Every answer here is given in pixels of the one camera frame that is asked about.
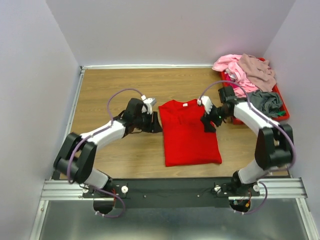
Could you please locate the grey shirt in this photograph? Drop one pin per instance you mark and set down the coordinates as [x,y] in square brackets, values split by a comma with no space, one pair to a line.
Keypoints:
[269,103]

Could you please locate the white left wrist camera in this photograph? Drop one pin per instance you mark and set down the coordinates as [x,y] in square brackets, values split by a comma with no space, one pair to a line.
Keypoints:
[148,103]

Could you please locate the red plastic bin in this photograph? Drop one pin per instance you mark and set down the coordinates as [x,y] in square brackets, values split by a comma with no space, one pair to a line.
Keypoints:
[240,93]

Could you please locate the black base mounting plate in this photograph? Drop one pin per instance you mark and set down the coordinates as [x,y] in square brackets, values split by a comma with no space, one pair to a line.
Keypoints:
[138,193]

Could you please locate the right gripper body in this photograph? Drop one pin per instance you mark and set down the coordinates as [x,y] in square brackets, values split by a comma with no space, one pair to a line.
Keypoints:
[217,115]

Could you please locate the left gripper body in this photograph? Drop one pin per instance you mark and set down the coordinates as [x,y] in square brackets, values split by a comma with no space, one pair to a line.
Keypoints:
[144,122]

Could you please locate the magenta shirt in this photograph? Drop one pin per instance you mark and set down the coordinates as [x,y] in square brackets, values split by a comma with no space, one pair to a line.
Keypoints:
[228,78]

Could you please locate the red t-shirt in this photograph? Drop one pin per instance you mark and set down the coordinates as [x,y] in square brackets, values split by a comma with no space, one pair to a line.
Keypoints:
[184,138]

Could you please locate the light pink shirt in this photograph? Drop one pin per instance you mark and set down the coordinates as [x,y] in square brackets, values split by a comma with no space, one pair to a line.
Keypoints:
[229,64]

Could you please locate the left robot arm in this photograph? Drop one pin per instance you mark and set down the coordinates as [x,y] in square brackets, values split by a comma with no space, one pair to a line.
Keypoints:
[76,157]

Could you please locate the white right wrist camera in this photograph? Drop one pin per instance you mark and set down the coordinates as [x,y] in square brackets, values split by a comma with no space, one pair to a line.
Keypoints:
[206,102]

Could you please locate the dusty pink shirt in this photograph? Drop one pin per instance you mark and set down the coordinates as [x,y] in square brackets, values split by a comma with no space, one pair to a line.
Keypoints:
[258,72]

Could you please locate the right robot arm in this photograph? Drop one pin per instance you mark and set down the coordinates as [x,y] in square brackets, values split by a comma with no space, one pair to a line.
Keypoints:
[274,149]

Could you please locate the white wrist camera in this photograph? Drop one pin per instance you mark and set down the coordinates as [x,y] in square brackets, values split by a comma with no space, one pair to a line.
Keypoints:
[206,102]
[148,103]

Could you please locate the aluminium left rail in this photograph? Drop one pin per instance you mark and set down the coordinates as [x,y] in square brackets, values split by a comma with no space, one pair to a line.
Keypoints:
[72,109]

